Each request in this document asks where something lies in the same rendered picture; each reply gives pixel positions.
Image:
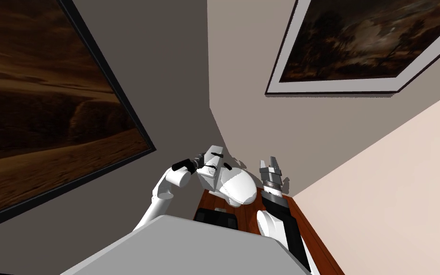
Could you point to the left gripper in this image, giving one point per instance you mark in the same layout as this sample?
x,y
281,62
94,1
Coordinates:
x,y
200,160

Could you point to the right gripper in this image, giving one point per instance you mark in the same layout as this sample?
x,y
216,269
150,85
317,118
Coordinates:
x,y
271,175

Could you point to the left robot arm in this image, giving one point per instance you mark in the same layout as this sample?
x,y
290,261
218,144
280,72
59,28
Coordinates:
x,y
159,194

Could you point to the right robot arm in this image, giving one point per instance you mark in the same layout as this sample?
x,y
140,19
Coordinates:
x,y
285,226

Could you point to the white rounded appliance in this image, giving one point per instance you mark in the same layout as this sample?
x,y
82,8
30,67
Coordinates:
x,y
233,187

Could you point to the red-brown wooden table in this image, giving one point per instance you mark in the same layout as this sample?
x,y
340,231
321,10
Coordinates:
x,y
249,218

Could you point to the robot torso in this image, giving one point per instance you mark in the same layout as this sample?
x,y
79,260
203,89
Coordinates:
x,y
189,252

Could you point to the dark landscape picture, white frame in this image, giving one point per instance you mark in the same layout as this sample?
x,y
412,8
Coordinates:
x,y
357,38

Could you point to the brown landscape picture, black frame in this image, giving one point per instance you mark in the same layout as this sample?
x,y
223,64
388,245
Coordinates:
x,y
33,114

